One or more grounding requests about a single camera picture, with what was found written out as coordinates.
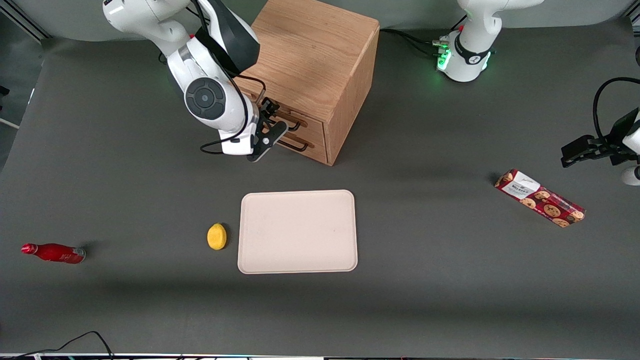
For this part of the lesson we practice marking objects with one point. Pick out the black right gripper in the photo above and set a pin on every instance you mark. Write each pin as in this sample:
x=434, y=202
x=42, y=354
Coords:
x=267, y=108

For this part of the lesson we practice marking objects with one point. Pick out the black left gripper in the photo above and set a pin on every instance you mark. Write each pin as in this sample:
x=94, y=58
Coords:
x=614, y=144

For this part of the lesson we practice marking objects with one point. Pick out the wooden drawer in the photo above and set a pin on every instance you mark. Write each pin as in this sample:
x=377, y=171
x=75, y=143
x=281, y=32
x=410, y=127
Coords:
x=311, y=127
x=316, y=151

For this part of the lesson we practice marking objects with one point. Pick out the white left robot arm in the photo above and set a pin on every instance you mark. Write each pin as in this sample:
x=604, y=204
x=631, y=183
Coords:
x=467, y=65

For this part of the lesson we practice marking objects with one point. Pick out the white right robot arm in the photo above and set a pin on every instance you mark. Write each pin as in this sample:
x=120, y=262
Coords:
x=220, y=110

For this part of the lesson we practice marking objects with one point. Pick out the wooden drawer cabinet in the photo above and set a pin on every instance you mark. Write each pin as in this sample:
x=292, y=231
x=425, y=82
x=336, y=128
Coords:
x=310, y=50

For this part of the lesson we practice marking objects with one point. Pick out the red cookie box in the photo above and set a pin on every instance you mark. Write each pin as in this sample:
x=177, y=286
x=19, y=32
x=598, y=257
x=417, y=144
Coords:
x=540, y=198

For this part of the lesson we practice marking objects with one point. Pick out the beige rectangular tray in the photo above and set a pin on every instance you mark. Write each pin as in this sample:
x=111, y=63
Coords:
x=297, y=231

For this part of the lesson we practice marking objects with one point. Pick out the yellow lemon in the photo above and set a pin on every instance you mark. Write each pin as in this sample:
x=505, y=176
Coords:
x=216, y=237

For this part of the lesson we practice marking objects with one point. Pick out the red drink bottle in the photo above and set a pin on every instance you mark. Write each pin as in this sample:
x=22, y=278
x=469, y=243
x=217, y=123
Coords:
x=55, y=253

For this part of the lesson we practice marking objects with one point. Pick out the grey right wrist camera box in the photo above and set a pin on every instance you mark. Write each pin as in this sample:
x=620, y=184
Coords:
x=267, y=146

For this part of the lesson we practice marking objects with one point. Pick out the aluminium frame profile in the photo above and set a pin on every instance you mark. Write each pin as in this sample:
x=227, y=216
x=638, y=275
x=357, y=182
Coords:
x=25, y=20

